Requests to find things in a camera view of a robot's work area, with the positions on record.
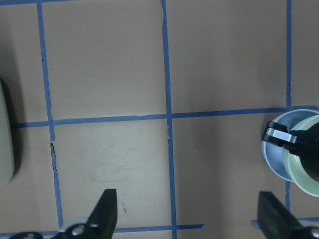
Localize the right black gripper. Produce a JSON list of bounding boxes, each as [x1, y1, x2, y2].
[[261, 121, 319, 182]]

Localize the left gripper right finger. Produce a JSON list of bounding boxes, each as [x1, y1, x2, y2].
[[257, 191, 307, 239]]

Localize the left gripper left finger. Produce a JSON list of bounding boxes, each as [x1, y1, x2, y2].
[[86, 189, 117, 239]]

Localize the blue bowl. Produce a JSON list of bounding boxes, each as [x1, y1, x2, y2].
[[261, 109, 319, 182]]

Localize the green bowl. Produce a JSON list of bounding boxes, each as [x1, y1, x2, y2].
[[283, 115, 319, 197]]

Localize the silver cream toaster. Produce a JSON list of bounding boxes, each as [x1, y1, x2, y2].
[[0, 84, 15, 187]]

